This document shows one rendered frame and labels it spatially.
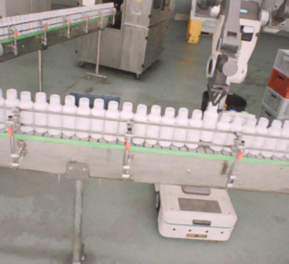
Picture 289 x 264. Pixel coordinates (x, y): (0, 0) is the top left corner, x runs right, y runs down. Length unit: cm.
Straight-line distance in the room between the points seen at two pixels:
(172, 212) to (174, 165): 80
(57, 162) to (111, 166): 23
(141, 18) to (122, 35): 43
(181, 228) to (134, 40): 339
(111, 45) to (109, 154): 386
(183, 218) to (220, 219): 26
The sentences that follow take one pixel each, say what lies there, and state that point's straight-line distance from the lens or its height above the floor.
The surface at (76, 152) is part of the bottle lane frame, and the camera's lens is 124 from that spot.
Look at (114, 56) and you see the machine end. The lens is 501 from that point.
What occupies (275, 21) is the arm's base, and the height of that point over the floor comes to 151.
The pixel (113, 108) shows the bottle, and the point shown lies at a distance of 116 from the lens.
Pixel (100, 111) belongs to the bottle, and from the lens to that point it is 118.
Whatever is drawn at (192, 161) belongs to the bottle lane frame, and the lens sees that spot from 127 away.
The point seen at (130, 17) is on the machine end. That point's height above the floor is 100.
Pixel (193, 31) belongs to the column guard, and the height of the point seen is 34.
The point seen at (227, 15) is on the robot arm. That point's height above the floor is 155.
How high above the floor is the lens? 165
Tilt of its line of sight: 27 degrees down
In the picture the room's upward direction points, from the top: 9 degrees clockwise
